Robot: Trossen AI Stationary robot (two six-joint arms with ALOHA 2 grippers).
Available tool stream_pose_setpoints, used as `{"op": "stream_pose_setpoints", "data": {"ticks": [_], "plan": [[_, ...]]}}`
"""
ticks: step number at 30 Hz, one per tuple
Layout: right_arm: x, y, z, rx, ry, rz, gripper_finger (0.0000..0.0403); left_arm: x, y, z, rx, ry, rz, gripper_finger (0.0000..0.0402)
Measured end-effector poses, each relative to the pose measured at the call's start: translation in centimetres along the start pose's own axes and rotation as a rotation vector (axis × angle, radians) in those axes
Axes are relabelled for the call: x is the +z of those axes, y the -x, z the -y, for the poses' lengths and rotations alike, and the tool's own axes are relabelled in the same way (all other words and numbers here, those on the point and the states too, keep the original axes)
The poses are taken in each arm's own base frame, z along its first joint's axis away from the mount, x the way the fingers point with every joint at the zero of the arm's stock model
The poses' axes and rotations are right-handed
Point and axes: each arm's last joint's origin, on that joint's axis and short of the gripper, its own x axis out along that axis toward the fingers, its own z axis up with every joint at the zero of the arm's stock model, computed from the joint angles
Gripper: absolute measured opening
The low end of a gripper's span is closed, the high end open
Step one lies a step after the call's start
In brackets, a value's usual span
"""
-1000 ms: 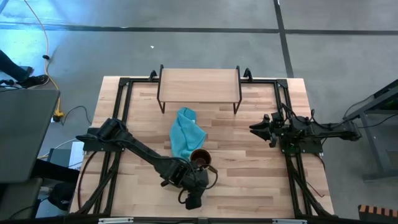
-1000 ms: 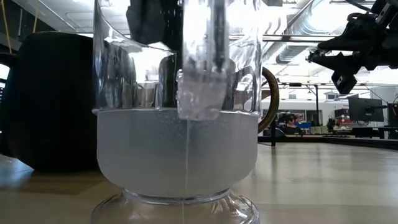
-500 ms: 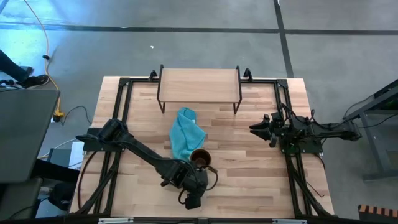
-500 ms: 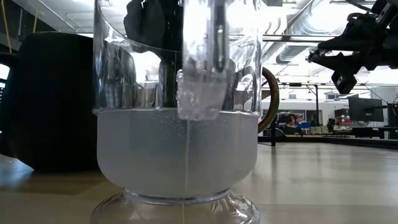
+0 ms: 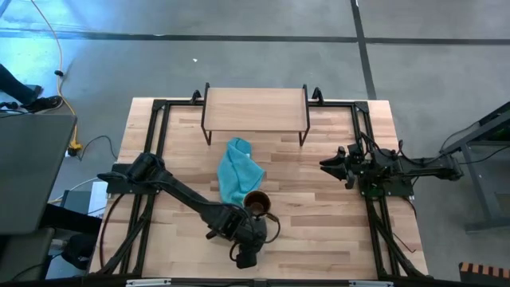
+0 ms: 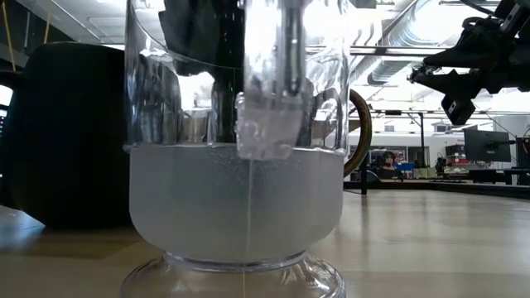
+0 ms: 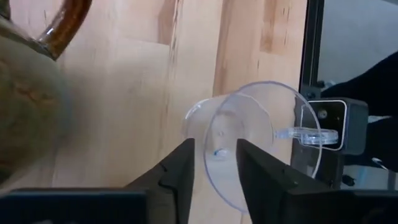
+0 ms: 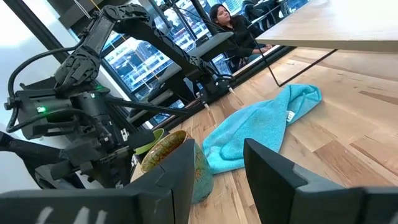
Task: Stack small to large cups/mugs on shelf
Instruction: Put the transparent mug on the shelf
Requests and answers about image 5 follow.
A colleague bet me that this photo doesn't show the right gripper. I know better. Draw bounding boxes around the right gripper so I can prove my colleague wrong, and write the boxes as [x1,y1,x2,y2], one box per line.
[320,143,367,191]

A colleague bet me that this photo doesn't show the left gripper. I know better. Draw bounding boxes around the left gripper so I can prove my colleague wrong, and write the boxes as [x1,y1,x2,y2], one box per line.
[233,214,269,269]

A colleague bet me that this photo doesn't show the brown green glazed mug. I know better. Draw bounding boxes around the brown green glazed mug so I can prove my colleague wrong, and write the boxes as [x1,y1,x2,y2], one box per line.
[241,190,280,223]

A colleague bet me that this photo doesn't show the wooden shelf black metal legs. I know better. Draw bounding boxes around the wooden shelf black metal legs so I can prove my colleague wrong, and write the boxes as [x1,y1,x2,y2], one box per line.
[200,82,312,147]

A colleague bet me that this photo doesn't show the teal cloth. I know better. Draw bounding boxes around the teal cloth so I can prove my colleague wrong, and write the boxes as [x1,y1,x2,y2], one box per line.
[217,137,266,208]

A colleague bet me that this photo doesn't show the grey metal desk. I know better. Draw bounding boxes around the grey metal desk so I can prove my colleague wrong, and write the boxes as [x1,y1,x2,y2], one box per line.
[440,101,510,233]

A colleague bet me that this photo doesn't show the white box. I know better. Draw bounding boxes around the white box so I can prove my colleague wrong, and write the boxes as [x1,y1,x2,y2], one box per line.
[89,181,109,218]

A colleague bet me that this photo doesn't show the black bag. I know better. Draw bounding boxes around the black bag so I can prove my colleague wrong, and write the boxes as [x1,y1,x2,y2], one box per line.
[61,233,99,270]

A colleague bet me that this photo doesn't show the orange black striped object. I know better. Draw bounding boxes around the orange black striped object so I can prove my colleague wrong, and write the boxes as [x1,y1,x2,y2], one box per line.
[458,261,510,285]

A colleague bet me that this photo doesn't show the grey box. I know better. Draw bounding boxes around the grey box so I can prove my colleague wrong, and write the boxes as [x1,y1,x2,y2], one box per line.
[59,190,93,216]

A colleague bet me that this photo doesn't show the dark grey desk top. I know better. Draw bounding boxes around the dark grey desk top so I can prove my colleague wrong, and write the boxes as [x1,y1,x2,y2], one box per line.
[0,114,78,236]

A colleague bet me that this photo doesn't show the person's shoe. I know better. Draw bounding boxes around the person's shoe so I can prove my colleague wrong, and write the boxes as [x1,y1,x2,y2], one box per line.
[22,95,64,113]

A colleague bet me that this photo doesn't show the person's leg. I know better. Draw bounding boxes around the person's leg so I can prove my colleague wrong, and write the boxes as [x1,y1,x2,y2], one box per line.
[0,63,43,105]

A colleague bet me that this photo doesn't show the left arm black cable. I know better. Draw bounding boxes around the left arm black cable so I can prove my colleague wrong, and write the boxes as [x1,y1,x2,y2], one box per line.
[229,210,281,262]

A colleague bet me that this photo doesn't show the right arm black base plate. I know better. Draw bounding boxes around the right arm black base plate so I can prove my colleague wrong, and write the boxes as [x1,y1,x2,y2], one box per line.
[357,165,415,199]

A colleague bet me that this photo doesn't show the silver metal bracket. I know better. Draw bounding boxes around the silver metal bracket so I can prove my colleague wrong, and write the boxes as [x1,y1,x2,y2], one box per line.
[126,278,172,287]
[349,280,394,287]

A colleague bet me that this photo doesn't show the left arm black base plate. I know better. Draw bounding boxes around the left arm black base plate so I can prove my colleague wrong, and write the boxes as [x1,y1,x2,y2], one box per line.
[97,162,160,196]

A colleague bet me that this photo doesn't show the yellow power cable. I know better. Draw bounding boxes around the yellow power cable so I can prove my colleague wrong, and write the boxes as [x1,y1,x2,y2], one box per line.
[29,0,84,157]

